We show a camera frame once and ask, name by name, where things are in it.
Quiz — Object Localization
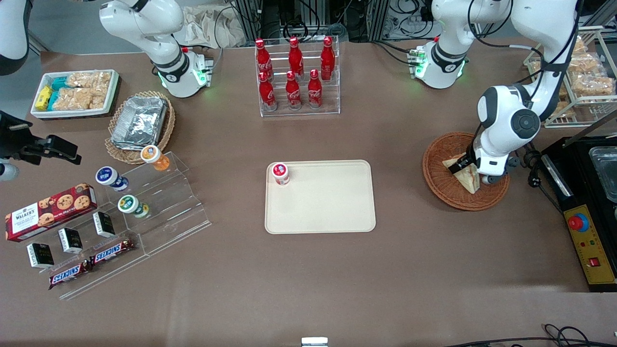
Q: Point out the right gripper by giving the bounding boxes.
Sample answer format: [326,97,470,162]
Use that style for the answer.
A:
[0,111,82,166]

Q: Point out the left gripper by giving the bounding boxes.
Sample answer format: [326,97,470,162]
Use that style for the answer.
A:
[450,138,510,177]

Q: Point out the triangular sandwich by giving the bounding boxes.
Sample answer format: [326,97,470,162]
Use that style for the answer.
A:
[443,155,481,195]

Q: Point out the round brown wicker basket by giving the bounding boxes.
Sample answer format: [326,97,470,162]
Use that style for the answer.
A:
[423,132,510,212]

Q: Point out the oval light wicker basket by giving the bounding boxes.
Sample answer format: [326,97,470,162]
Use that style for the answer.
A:
[105,91,176,165]

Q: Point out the clear glass machine tray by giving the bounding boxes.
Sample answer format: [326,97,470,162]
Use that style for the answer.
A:
[589,147,617,204]

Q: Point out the beige plastic tray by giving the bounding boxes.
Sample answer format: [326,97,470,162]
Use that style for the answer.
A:
[265,160,376,235]

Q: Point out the white rectangular snack bin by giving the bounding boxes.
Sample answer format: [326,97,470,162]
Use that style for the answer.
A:
[30,69,121,120]

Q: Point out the blue lid yogurt cup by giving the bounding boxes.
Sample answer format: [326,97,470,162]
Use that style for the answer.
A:
[95,166,130,192]

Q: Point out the clear rice cracker pack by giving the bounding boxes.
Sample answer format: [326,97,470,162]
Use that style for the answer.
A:
[54,88,109,111]
[67,71,112,92]

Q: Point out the red Walkers cookie box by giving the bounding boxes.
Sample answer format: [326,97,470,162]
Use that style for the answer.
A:
[5,183,98,242]

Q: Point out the small black box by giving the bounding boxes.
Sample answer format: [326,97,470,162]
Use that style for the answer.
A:
[27,242,55,269]
[58,227,84,254]
[93,211,116,239]

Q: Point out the stack of foil trays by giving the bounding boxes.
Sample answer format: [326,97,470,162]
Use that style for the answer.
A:
[111,96,168,149]

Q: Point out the green lid yogurt cup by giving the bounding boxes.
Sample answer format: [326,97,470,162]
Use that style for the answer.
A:
[118,195,150,219]

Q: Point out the orange lid yogurt cup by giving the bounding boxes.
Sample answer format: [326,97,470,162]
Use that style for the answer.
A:
[141,146,171,172]

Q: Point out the Snickers bar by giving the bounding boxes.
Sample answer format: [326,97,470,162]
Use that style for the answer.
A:
[48,260,93,290]
[90,238,136,267]

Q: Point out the black machine housing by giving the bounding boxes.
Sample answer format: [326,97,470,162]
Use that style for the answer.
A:
[540,136,617,293]

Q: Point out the clear acrylic stepped display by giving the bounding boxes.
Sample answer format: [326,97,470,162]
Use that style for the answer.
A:
[29,151,212,301]

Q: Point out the grey metal bar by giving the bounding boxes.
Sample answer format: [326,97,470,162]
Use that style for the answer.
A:
[563,109,617,148]

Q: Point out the clear acrylic bottle rack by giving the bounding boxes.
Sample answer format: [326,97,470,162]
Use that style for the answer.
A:
[255,36,341,118]

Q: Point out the yellow control panel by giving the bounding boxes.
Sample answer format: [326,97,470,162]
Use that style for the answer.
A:
[563,204,617,285]

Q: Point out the red cola bottle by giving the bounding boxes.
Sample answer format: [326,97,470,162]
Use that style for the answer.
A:
[320,36,336,81]
[285,71,303,111]
[258,71,278,112]
[307,69,323,110]
[255,39,273,81]
[288,37,305,80]

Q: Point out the red lid yogurt cup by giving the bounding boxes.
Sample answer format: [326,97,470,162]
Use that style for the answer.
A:
[272,163,291,187]

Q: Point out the beige crumpled cloth bag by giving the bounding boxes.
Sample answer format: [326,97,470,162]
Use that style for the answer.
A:
[174,4,247,49]

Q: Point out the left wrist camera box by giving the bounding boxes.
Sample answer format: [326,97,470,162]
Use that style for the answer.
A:
[481,156,521,187]

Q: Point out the black power cable with plug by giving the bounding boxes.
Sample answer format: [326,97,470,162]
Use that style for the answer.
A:
[523,144,565,214]

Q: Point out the white wire shelf rack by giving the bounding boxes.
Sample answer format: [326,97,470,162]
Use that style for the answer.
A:
[523,26,617,129]

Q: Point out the black floor cables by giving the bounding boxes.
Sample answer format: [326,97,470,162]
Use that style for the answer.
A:
[446,323,617,347]

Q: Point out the black aluminium frame rack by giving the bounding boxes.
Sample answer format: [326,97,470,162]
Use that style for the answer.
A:
[230,0,389,44]

